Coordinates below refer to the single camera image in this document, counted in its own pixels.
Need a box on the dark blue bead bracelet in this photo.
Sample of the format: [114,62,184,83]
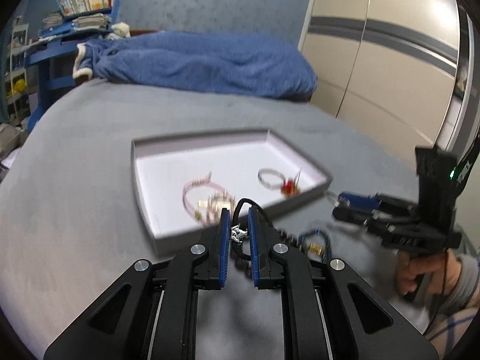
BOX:
[298,227,333,263]

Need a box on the red bead gold chain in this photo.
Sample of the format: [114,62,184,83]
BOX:
[280,170,304,199]

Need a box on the silver bangle bracelet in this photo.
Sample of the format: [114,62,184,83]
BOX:
[256,168,287,191]

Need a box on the pink cord bracelet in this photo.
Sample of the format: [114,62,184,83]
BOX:
[182,171,226,228]

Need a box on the gold round hair clip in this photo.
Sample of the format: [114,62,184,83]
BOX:
[193,191,236,225]

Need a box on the person's right hand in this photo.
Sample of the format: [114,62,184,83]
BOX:
[395,250,462,296]

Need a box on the grey cardboard tray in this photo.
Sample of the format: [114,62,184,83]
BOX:
[131,128,333,256]

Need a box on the beige wardrobe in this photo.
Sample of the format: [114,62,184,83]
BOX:
[302,0,468,165]

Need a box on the blue fleece blanket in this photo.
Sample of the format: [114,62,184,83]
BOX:
[72,31,317,102]

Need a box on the grey bag on floor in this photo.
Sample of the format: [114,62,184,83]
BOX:
[0,124,28,161]

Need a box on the blue desk shelf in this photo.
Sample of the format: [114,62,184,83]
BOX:
[25,0,120,132]

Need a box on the white plush toy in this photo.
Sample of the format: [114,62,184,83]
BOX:
[107,22,131,40]

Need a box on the white storage rack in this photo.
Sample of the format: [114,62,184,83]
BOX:
[4,16,29,126]

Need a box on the stack of papers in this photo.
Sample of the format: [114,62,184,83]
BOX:
[72,13,112,31]

